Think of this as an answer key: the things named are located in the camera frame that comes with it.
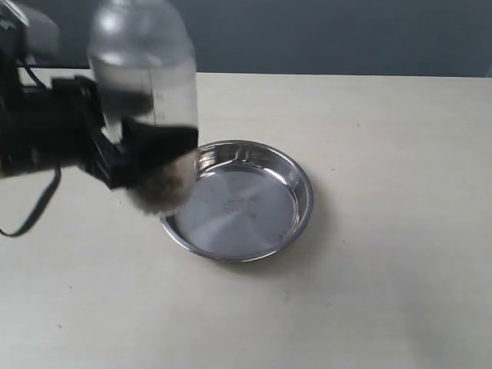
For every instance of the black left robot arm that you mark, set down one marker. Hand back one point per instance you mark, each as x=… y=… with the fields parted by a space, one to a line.
x=7 y=77

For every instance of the clear plastic shaker bottle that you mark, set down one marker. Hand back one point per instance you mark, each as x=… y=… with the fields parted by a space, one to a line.
x=134 y=42

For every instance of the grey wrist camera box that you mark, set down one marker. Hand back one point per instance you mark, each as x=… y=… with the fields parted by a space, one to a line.
x=27 y=34

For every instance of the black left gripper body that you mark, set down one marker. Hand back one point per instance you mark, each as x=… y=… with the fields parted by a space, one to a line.
x=59 y=126

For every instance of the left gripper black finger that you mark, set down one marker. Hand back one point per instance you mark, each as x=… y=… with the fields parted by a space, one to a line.
x=125 y=100
x=146 y=148

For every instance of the round stainless steel dish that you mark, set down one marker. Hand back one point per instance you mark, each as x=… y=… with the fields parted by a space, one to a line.
x=250 y=201

